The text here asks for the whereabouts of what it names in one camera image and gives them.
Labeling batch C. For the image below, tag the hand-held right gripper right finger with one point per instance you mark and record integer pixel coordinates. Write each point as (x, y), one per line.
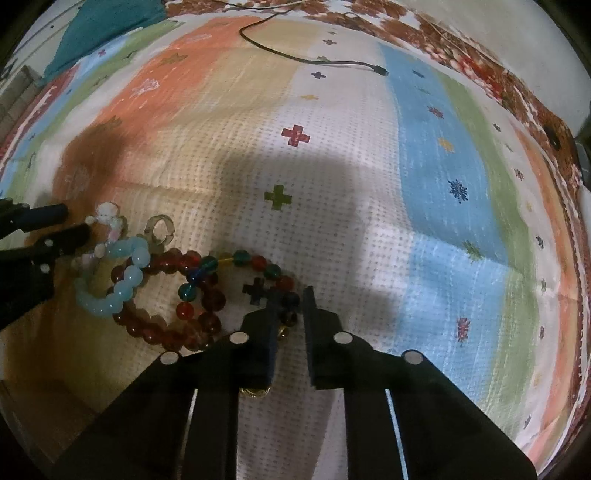
(310, 337)

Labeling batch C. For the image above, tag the small gold jewelry piece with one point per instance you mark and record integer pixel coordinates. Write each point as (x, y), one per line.
(254, 393)

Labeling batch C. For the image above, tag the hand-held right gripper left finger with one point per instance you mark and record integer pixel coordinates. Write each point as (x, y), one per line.
(267, 337)

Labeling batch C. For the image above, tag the striped printed blanket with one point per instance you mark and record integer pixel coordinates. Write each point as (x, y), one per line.
(332, 184)

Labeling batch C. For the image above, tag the teal cloth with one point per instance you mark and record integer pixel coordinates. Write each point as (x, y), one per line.
(101, 32)

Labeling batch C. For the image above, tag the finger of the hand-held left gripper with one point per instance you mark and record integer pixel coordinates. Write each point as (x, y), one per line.
(44, 215)
(64, 240)

